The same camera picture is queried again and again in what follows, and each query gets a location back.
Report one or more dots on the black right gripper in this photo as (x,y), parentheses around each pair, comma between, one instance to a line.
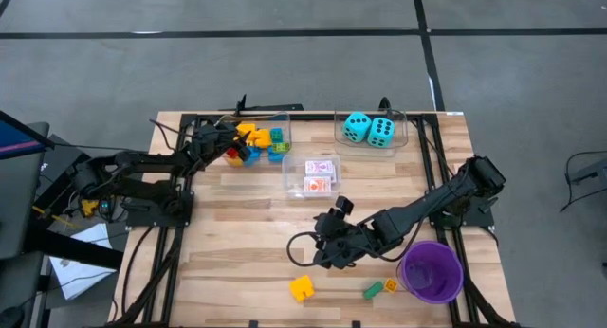
(343,242)

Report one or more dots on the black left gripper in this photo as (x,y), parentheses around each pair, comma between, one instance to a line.
(215,140)

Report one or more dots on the red toy brick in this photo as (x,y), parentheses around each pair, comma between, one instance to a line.
(232,152)

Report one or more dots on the small blue toy block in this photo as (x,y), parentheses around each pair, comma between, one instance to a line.
(252,156)

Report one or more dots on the yellow square toy block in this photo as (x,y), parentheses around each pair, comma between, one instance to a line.
(233,162)

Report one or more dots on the blue rectangular block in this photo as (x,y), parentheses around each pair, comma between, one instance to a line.
(275,156)

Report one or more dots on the lime green studded brick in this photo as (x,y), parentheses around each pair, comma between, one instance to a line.
(281,147)

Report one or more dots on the green toy brick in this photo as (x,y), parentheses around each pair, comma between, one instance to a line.
(373,290)

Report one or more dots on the large yellow two-stud block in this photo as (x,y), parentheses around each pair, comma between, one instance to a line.
(301,288)

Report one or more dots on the playing card box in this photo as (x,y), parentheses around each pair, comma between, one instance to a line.
(319,168)
(317,186)

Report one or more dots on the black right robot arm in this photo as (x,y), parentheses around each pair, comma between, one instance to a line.
(427,205)

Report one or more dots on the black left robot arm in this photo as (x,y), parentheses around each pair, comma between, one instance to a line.
(142,164)

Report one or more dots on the clear plastic bin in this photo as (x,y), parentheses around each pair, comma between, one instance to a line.
(284,124)
(343,148)

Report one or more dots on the small clear plastic box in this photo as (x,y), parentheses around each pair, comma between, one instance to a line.
(291,176)

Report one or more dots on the small yellow orange brick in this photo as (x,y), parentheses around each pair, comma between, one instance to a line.
(391,285)

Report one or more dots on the purple plastic bucket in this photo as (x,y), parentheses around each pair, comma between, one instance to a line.
(431,271)

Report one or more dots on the teal foam die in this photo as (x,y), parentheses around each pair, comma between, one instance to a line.
(356,127)
(381,132)

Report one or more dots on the white paper sheets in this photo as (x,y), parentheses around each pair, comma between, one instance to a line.
(80,271)

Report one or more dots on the blue screen monitor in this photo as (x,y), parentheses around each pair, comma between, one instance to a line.
(14,140)

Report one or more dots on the black side cart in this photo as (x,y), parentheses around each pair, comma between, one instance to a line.
(19,200)

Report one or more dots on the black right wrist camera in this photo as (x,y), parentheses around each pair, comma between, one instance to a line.
(344,206)

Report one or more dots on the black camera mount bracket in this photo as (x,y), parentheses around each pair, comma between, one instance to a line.
(275,107)
(384,104)

